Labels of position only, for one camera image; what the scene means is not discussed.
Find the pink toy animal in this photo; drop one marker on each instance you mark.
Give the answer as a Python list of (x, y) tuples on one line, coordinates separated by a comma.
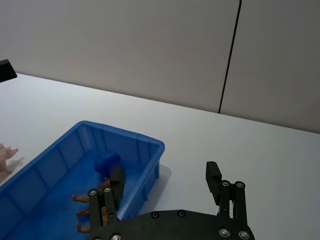
[(5, 155)]

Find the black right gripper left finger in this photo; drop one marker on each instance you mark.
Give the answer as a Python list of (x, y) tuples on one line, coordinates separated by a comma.
[(117, 185)]

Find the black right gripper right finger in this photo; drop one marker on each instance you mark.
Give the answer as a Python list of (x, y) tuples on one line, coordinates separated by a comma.
[(213, 180)]

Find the blue round plastic piece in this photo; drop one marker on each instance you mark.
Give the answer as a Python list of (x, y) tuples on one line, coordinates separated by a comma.
[(106, 161)]

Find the brown toy animal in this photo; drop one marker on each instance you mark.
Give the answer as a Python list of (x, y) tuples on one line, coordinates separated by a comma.
[(81, 198)]

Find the blue plastic bin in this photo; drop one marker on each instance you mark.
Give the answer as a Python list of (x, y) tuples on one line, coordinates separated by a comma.
[(50, 175)]

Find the black flat block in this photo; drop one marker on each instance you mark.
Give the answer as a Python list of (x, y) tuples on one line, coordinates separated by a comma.
[(6, 71)]

